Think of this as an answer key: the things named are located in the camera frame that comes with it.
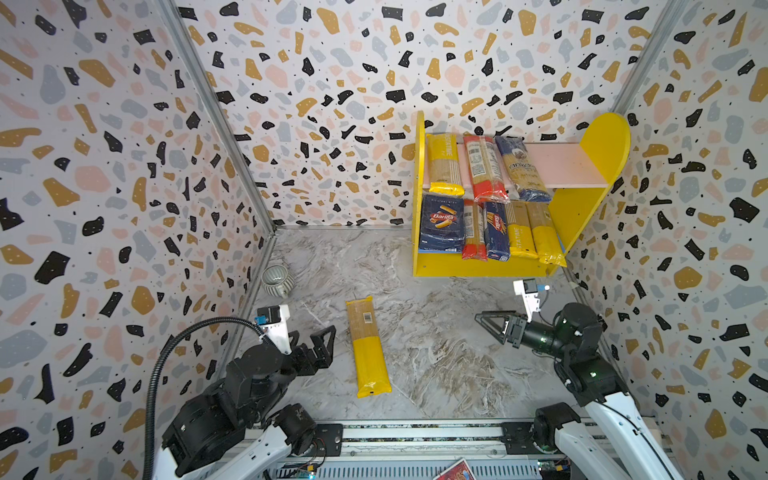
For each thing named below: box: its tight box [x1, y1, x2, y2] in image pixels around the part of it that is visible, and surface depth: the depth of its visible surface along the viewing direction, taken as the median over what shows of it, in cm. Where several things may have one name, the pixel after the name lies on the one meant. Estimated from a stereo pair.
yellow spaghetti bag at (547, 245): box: [526, 202, 567, 267], surface depth 100 cm
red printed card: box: [433, 458, 477, 480], surface depth 70 cm
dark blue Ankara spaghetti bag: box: [495, 136, 552, 202], surface depth 77 cm
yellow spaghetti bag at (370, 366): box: [346, 296, 392, 399], surface depth 89 cm
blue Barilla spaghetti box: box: [484, 201, 510, 262], surface depth 98 cm
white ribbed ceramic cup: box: [261, 264, 295, 299], surface depth 100 cm
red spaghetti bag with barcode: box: [463, 135, 511, 205], surface depth 78 cm
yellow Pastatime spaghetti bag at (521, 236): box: [506, 201, 538, 257], surface depth 102 cm
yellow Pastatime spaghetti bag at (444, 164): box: [426, 133, 465, 196], surface depth 78 cm
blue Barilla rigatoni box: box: [418, 193, 466, 253], surface depth 97 cm
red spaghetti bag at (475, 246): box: [462, 199, 489, 262], surface depth 98 cm
